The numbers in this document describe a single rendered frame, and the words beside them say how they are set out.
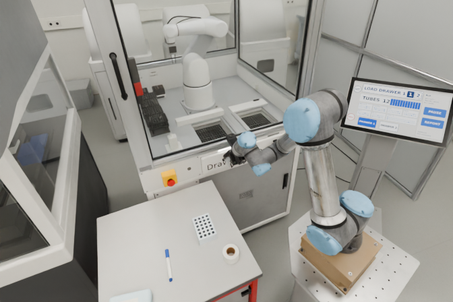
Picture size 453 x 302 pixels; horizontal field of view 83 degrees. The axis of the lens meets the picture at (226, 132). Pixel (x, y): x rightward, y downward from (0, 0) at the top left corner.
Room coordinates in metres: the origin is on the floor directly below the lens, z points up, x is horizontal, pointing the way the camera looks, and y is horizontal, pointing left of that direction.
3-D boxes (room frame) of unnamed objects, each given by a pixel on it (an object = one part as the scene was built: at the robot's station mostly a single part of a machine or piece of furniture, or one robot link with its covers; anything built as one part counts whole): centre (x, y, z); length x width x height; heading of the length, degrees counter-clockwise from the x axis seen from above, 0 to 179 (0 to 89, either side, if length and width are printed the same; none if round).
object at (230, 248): (0.59, 0.00, 0.78); 0.07 x 0.07 x 0.04
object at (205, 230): (0.72, 0.12, 0.78); 0.12 x 0.08 x 0.04; 20
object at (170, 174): (0.97, 0.31, 0.88); 0.07 x 0.05 x 0.07; 112
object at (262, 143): (1.23, -0.28, 0.87); 0.29 x 0.02 x 0.11; 112
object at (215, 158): (1.11, 0.01, 0.87); 0.29 x 0.02 x 0.11; 112
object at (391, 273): (0.59, -0.47, 0.70); 0.45 x 0.44 x 0.12; 37
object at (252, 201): (1.57, 0.14, 0.40); 1.03 x 0.95 x 0.80; 112
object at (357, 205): (0.60, -0.45, 1.03); 0.13 x 0.12 x 0.14; 126
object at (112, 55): (0.93, 0.40, 1.45); 0.05 x 0.03 x 0.19; 22
